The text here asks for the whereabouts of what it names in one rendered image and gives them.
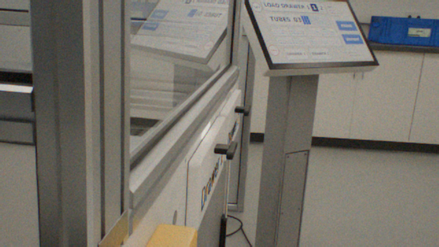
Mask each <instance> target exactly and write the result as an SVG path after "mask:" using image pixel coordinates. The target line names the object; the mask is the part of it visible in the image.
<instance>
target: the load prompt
mask: <svg viewBox="0 0 439 247"><path fill-rule="evenodd" d="M260 2H261V5H262V7H263V10H264V11H273V12H299V13H312V14H328V12H327V9H326V8H325V6H324V3H323V2H315V1H286V0H260Z"/></svg>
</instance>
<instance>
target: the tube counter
mask: <svg viewBox="0 0 439 247"><path fill-rule="evenodd" d="M291 16H292V18H293V21H294V23H295V25H319V26H333V24H332V22H331V19H330V17H329V16H309V15H294V14H291Z"/></svg>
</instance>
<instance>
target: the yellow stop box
mask: <svg viewBox="0 0 439 247"><path fill-rule="evenodd" d="M197 238H198V232H197V230H196V228H194V227H188V226H177V225H171V224H159V225H158V226H157V228H156V230H155V231H154V233H153V235H152V237H151V238H150V240H149V242H148V243H147V245H146V247H197Z"/></svg>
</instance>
